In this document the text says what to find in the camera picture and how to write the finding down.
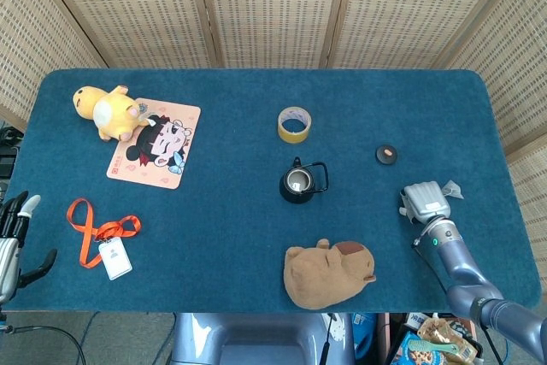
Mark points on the blue felt table cover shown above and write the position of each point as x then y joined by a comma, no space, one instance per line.
239,219

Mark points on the woven wooden folding screen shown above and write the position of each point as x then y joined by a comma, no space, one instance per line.
273,10

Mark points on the yellow packing tape roll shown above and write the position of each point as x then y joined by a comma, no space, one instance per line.
292,137

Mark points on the teal comb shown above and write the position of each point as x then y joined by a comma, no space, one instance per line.
423,345

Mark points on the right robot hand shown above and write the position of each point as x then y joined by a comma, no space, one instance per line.
425,200

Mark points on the small black round lid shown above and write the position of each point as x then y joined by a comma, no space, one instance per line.
386,156

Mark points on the yellow plush toy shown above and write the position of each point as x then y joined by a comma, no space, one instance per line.
111,113

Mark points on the brown capybara plush toy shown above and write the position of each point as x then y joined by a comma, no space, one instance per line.
325,279

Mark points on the white id badge card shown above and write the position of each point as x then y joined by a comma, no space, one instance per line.
115,258

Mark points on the grey robot torso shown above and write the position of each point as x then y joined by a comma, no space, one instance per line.
256,339

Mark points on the black cast iron teapot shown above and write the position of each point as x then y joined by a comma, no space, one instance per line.
295,196

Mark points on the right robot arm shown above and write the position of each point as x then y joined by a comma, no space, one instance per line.
461,266

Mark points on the cartoon girl mouse pad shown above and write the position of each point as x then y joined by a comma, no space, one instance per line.
171,168

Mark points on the dark equipment pile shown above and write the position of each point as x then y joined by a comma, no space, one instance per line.
6,164

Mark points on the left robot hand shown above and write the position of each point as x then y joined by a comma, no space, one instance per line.
8,249

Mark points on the blue box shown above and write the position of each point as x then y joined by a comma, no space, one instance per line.
363,331

